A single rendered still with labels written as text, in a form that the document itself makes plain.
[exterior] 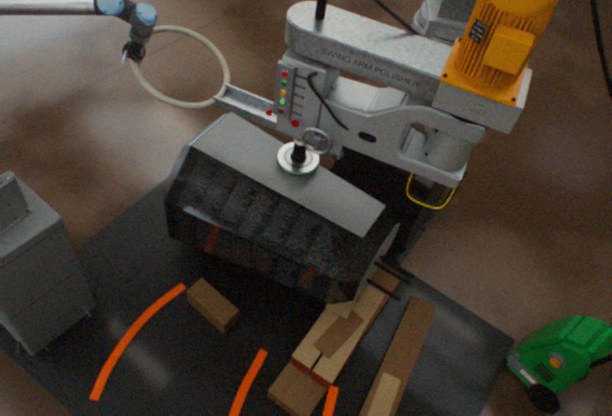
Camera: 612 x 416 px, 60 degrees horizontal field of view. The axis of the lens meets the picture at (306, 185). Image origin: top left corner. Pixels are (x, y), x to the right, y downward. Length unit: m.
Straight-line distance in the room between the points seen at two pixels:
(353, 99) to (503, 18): 0.73
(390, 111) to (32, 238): 1.61
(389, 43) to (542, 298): 2.18
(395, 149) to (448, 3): 0.71
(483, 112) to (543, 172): 2.46
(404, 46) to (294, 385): 1.77
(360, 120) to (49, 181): 2.32
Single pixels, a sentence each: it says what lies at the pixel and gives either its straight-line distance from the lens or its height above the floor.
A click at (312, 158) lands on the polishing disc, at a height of 0.88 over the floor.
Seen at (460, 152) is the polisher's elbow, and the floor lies 1.36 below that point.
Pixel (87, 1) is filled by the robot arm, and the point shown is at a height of 1.63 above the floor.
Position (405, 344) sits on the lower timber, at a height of 0.09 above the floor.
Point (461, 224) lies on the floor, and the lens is 3.84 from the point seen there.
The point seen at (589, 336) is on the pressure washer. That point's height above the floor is 0.58.
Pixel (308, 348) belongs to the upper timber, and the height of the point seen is 0.21.
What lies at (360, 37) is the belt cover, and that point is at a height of 1.69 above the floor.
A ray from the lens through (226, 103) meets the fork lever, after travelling 2.61.
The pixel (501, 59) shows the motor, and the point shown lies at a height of 1.87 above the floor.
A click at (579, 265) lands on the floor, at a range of 4.05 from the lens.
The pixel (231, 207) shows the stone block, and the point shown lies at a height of 0.69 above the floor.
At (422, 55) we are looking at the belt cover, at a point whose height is 1.69.
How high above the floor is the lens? 2.86
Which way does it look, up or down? 50 degrees down
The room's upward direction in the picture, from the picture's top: 10 degrees clockwise
